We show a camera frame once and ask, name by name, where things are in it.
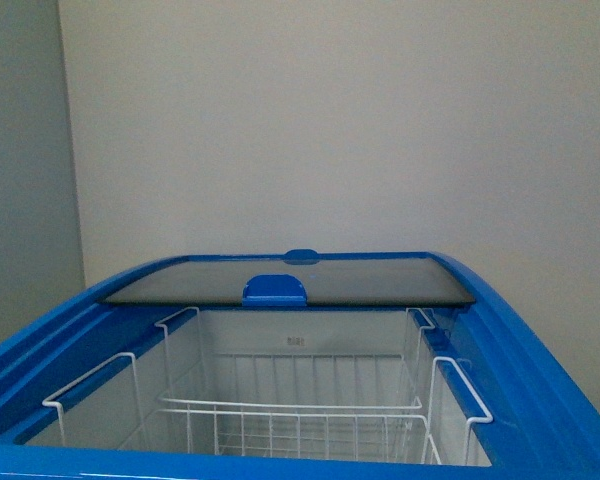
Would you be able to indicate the glass sliding freezer lid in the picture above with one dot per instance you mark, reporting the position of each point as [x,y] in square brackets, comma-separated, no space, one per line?
[300,279]

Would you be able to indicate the rear white wire basket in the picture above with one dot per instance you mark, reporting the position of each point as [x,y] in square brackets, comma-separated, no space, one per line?
[318,358]

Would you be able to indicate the white blue chest freezer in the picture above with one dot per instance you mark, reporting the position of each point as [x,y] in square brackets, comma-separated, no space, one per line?
[543,426]

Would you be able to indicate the white wire freezer basket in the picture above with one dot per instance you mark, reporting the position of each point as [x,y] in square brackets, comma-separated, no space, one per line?
[132,412]

